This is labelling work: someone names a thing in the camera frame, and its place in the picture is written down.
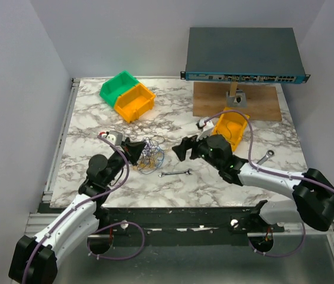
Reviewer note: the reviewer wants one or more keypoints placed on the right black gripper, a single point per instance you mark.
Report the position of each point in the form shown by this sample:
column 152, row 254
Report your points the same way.
column 187, row 143

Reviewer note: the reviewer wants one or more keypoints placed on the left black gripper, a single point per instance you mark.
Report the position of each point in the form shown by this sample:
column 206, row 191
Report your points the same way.
column 133, row 150

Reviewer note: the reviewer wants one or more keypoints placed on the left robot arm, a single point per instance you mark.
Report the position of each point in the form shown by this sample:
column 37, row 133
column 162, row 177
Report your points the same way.
column 37, row 259

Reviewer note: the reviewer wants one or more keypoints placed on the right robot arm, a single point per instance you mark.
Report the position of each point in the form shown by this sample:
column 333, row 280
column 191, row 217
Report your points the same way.
column 310, row 196

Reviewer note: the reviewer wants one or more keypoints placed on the open-end silver wrench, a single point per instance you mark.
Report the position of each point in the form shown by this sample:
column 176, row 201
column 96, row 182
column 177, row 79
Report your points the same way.
column 182, row 172

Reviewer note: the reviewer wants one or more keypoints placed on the yellow bin right side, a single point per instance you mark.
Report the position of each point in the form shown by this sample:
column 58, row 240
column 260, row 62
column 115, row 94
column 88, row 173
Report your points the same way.
column 231, row 126

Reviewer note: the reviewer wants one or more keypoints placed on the yellow bin beside green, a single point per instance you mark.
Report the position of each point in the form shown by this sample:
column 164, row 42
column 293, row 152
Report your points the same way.
column 134, row 103

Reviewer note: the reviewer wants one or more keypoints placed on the green plastic bin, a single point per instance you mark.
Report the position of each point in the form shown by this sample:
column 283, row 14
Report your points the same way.
column 112, row 89

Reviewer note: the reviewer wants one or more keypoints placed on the wooden board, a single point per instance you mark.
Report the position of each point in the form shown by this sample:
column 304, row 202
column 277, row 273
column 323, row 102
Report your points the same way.
column 260, row 102

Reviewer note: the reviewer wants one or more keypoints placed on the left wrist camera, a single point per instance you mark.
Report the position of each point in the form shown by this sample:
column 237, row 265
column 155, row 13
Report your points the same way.
column 113, row 136

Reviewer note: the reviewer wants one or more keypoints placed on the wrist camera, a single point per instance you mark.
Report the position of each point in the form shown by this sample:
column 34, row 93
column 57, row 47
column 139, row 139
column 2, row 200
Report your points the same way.
column 113, row 136
column 205, row 128

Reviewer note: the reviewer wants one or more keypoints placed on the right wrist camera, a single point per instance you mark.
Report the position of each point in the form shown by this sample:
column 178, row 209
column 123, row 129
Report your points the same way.
column 205, row 128

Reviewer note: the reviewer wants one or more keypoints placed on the grey stand bracket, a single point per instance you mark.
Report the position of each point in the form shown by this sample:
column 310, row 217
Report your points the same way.
column 235, row 97

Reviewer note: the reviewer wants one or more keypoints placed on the ratchet ring wrench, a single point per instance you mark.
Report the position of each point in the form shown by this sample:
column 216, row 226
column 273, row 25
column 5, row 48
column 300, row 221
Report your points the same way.
column 269, row 154

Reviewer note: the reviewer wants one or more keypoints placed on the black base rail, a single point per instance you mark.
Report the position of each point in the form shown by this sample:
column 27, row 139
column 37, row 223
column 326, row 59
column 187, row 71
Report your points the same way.
column 131, row 227

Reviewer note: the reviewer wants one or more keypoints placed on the network switch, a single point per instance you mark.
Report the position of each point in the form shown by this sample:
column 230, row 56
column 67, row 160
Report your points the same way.
column 244, row 54

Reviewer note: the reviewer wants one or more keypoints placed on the aluminium frame rail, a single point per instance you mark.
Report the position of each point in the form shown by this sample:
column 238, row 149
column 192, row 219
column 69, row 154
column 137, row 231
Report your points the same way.
column 57, row 190

